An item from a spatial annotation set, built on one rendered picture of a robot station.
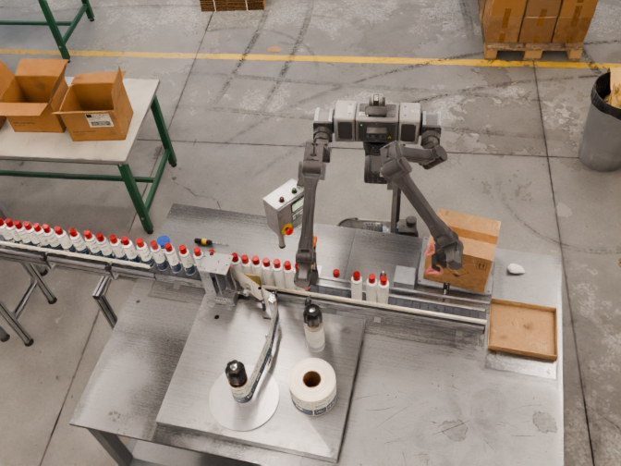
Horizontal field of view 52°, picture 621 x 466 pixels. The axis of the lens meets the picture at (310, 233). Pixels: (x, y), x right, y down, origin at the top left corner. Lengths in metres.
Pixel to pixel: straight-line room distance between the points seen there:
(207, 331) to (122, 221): 1.94
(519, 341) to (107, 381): 1.91
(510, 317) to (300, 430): 1.13
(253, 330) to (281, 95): 2.93
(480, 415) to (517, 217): 2.06
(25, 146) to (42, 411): 1.65
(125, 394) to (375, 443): 1.15
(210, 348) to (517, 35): 3.97
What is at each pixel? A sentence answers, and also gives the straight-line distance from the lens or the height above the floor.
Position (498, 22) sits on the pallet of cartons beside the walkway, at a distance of 5.82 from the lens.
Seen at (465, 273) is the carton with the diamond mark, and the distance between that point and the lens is 3.11.
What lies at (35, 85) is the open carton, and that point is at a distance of 4.65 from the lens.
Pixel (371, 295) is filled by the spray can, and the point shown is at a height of 0.97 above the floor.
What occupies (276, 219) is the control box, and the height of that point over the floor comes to 1.41.
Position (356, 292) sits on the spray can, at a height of 0.97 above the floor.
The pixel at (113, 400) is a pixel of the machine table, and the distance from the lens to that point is 3.11.
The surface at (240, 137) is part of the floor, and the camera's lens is 5.23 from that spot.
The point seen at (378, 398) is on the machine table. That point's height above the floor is 0.83.
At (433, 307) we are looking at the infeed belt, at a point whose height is 0.88.
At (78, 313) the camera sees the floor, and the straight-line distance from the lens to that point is 4.48.
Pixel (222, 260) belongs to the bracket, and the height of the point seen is 1.14.
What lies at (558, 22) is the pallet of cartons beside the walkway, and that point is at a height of 0.34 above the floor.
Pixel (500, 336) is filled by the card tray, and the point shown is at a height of 0.83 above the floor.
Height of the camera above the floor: 3.49
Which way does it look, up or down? 51 degrees down
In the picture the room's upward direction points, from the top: 6 degrees counter-clockwise
